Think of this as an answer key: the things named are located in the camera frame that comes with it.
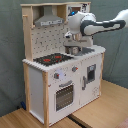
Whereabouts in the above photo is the wooden toy kitchen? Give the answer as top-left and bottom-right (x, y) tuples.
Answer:
(22, 2), (105, 127)

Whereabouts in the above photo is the white toy microwave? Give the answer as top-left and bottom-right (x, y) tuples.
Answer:
(67, 3), (90, 13)

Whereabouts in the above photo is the toy oven door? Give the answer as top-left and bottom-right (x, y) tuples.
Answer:
(56, 81), (74, 111)

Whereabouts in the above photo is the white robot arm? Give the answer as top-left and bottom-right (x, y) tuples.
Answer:
(65, 9), (128, 47)

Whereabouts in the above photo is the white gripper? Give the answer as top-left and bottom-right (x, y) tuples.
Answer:
(64, 31), (93, 47)

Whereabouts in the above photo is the red stove knob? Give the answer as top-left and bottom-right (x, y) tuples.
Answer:
(71, 66), (79, 73)
(54, 73), (60, 79)

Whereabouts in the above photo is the black toy stovetop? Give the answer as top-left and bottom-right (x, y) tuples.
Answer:
(34, 53), (71, 66)

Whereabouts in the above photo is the grey range hood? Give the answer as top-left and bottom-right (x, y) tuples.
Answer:
(35, 6), (63, 27)

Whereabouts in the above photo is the small metal pot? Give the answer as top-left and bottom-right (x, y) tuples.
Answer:
(69, 46), (80, 55)

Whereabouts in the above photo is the right red stove knob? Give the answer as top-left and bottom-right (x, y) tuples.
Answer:
(71, 66), (79, 73)

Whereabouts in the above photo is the left red stove knob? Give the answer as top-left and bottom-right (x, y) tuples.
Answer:
(54, 73), (60, 79)

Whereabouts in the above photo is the grey ice dispenser panel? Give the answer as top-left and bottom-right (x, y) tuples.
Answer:
(87, 65), (96, 83)

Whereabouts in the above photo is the grey fridge door handle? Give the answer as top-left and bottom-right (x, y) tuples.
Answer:
(82, 76), (86, 90)

